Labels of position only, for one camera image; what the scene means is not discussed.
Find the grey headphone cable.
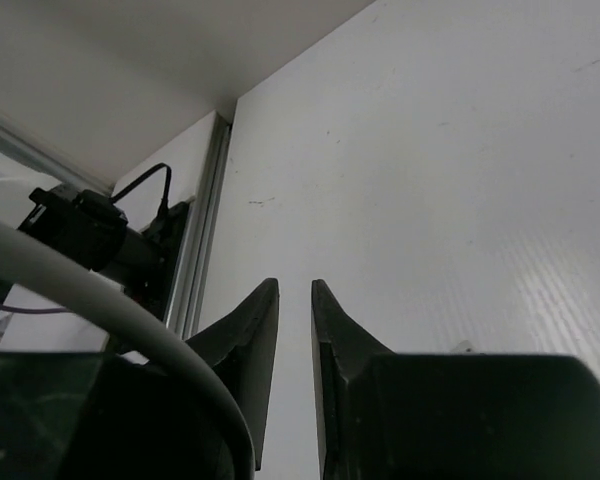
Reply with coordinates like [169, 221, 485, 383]
[0, 209, 257, 474]

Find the aluminium mounting rail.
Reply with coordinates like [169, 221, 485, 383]
[0, 113, 229, 336]

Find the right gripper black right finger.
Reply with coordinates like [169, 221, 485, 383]
[311, 280, 600, 479]

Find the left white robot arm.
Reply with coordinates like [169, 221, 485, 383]
[0, 163, 187, 306]

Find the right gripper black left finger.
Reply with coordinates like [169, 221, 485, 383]
[0, 278, 279, 479]

